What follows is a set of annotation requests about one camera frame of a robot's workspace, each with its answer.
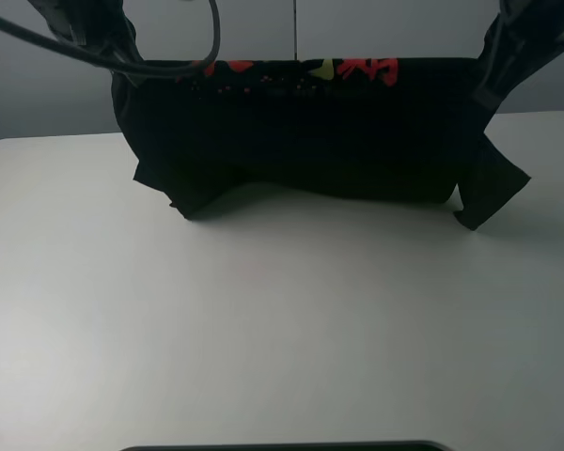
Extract black printed t-shirt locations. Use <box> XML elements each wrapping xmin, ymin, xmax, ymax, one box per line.
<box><xmin>111</xmin><ymin>58</ymin><xmax>529</xmax><ymax>229</ymax></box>

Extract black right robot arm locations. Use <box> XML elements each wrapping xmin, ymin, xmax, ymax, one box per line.
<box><xmin>473</xmin><ymin>0</ymin><xmax>564</xmax><ymax>111</ymax></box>

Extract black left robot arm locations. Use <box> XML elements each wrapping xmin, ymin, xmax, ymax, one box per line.
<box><xmin>29</xmin><ymin>0</ymin><xmax>143</xmax><ymax>63</ymax></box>

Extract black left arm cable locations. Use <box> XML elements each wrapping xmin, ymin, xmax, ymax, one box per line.
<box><xmin>0</xmin><ymin>0</ymin><xmax>222</xmax><ymax>76</ymax></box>

